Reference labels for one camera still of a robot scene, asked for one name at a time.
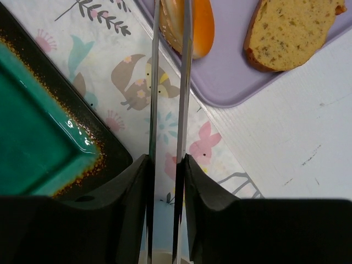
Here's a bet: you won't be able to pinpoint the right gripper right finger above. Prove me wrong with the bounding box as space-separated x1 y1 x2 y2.
184 155 351 263

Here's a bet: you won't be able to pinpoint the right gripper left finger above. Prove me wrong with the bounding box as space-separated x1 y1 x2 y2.
1 155 150 263

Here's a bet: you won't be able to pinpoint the silver metal tongs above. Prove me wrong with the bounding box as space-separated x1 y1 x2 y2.
145 1 193 263

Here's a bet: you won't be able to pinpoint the glossy orange bread bun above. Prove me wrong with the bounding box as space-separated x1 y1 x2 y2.
192 0 215 59

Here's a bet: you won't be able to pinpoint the speckled yellow bread slice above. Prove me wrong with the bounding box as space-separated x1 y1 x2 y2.
243 0 347 72

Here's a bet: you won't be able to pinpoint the green black square plate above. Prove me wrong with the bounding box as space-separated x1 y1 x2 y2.
1 6 133 200

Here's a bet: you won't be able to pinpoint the purple plastic tray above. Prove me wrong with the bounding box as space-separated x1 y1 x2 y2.
133 0 352 108

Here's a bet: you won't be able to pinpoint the animal print placemat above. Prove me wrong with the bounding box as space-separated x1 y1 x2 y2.
7 0 265 206

